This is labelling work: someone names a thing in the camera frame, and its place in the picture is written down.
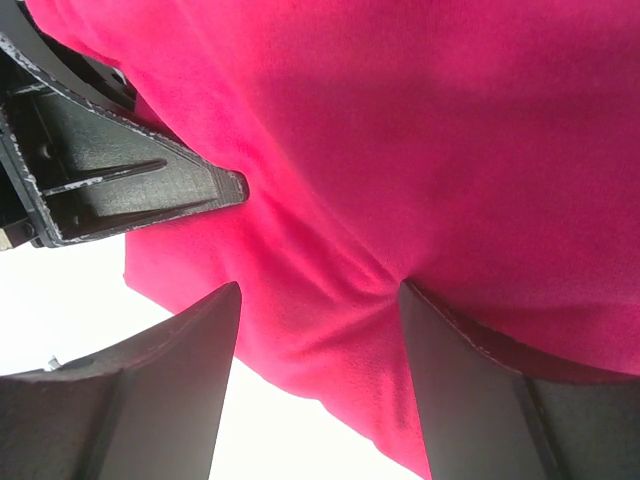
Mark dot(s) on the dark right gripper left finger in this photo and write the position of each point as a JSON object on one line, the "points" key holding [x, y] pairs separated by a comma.
{"points": [[148, 407]]}

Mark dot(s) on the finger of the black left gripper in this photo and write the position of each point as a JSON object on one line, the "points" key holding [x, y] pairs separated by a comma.
{"points": [[75, 171], [60, 67]]}

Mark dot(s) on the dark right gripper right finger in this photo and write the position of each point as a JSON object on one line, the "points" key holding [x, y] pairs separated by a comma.
{"points": [[493, 408]]}

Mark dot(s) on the crimson pink t shirt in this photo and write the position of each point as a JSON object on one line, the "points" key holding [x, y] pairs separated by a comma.
{"points": [[487, 151]]}

